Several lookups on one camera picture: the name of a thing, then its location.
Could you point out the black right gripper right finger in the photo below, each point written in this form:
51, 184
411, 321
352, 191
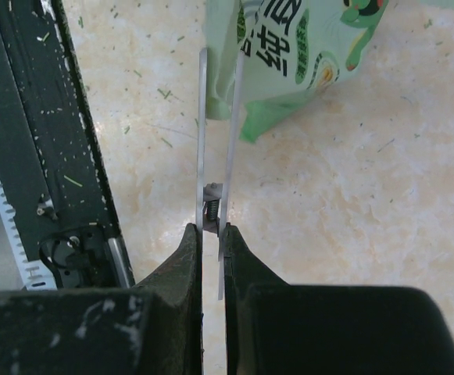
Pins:
274, 327

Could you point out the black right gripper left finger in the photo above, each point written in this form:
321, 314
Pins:
154, 327

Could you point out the grey plastic bag clip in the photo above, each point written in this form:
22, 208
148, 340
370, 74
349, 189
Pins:
215, 165

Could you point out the green cat litter bag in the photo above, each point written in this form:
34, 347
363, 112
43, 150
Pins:
293, 49

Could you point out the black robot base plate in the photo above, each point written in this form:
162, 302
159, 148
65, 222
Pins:
51, 166

